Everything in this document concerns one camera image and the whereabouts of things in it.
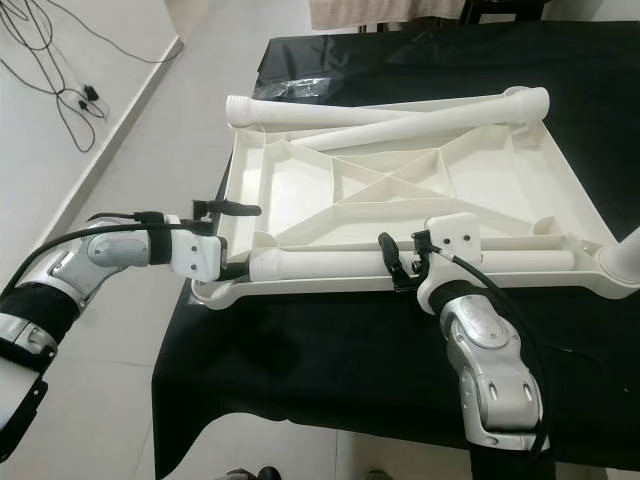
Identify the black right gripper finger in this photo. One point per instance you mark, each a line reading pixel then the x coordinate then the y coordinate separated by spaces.
pixel 392 258

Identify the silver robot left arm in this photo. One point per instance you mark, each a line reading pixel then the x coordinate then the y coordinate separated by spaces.
pixel 120 250

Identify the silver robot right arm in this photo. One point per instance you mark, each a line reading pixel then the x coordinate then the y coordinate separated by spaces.
pixel 490 370

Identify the white plastic table top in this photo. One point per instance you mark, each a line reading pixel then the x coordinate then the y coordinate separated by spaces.
pixel 290 190

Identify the clear plastic bag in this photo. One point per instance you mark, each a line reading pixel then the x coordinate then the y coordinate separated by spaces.
pixel 290 88

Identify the black tablecloth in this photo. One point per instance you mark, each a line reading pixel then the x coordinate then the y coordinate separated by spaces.
pixel 310 380

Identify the black power adapter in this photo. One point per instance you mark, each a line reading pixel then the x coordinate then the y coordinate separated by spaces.
pixel 91 97

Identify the grey robot right leg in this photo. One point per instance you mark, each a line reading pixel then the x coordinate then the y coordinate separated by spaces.
pixel 375 475

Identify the grey robot leg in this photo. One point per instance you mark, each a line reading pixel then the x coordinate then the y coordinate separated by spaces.
pixel 253 473
pixel 375 475

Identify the beige patterned bench cloth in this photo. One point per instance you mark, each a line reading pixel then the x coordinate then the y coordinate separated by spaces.
pixel 390 12

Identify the grey robot left leg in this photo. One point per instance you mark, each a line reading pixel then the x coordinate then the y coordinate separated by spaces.
pixel 253 473

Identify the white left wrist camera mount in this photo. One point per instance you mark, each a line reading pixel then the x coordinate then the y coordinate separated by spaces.
pixel 200 255

